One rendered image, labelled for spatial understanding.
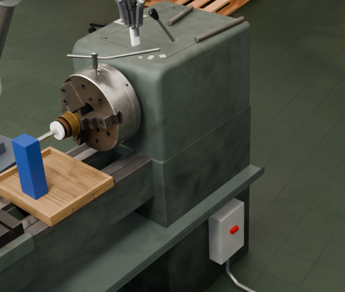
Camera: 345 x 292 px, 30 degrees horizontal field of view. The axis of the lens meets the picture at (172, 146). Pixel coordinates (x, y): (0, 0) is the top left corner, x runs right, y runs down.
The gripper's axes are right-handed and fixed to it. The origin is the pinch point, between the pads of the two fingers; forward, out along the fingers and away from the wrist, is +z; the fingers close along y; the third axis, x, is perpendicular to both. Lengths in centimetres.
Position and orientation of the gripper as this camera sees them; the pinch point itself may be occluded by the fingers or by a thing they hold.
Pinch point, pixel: (134, 36)
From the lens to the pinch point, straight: 235.9
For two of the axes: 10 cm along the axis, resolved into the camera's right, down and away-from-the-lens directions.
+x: 6.6, -4.3, 6.2
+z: 1.0, 8.7, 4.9
